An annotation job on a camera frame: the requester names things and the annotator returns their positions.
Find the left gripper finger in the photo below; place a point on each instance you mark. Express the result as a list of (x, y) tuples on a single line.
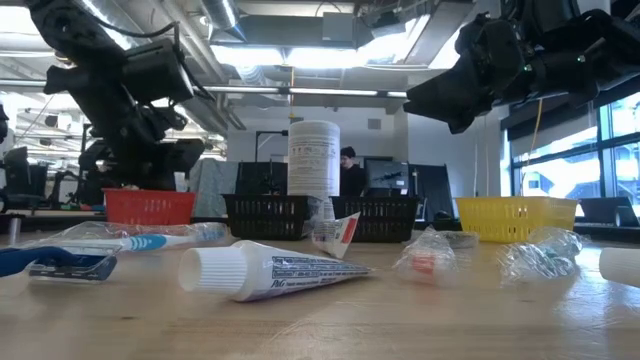
[(175, 157), (117, 167)]

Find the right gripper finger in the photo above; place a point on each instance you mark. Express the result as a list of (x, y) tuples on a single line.
[(440, 97), (470, 117)]

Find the blue white toothbrush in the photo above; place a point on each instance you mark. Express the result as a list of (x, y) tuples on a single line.
[(150, 242), (110, 229)]

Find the white toothpaste tube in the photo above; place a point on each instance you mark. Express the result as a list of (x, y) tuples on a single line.
[(622, 267), (334, 235), (260, 272)]

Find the clear item orange label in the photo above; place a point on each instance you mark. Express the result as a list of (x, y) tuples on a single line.
[(425, 262)]

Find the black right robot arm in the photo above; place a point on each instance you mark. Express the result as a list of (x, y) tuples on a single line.
[(590, 45)]

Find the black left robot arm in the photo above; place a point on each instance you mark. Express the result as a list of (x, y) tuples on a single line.
[(75, 30)]

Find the grey cloth cover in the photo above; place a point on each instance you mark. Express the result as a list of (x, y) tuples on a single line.
[(212, 185)]

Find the red plastic basket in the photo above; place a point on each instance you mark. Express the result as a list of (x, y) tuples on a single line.
[(150, 207)]

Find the black partition panel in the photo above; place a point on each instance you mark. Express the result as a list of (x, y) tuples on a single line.
[(260, 177), (432, 187)]

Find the black computer monitor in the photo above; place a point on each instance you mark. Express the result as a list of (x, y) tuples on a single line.
[(387, 177)]

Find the black office chair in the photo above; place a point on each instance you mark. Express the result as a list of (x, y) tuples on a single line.
[(20, 175)]

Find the black plastic basket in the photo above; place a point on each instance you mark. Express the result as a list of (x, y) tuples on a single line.
[(385, 220), (265, 217)]

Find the yellow plastic basket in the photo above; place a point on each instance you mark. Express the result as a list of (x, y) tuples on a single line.
[(515, 217)]

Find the long ceiling light fixture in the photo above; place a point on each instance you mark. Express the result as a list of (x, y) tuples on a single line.
[(330, 92)]

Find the person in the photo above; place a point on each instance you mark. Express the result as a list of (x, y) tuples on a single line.
[(352, 180)]

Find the white wipes canister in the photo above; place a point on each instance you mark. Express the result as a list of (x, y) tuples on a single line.
[(314, 160)]

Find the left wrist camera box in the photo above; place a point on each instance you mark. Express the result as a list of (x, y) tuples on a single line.
[(157, 70)]

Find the small grey wall vent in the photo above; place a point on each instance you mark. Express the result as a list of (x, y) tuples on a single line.
[(374, 124)]

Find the thin black stand frame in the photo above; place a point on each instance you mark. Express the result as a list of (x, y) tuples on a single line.
[(257, 145)]

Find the short metal post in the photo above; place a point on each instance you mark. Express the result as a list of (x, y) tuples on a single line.
[(15, 230)]

